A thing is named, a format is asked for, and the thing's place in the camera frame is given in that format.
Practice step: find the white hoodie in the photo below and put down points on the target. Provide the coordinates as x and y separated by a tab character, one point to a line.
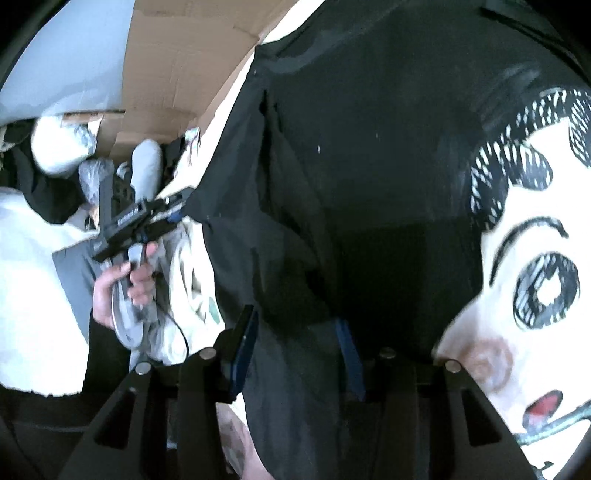
194	277

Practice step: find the black cartoon print t-shirt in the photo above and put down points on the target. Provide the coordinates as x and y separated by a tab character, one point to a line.
369	138

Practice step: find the person's left forearm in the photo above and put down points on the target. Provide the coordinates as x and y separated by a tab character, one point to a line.
108	350

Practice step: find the white pillow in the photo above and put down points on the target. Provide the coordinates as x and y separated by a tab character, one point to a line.
60	143

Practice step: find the large black garment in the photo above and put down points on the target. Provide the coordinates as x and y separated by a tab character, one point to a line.
46	198

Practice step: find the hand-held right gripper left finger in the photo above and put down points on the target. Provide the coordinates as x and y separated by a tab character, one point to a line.
244	350

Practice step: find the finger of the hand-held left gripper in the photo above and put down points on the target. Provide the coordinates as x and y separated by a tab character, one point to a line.
178	205

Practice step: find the clear plastic bag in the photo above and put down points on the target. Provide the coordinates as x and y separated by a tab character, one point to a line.
94	177

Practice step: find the flattened cardboard sheet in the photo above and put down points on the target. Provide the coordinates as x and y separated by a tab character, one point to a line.
184	55

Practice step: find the grey neck pillow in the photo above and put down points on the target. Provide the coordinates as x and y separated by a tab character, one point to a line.
147	166

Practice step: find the person's left hand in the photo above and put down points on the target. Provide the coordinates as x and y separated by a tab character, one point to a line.
104	300

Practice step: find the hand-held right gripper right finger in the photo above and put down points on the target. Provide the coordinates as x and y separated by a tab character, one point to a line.
351	364

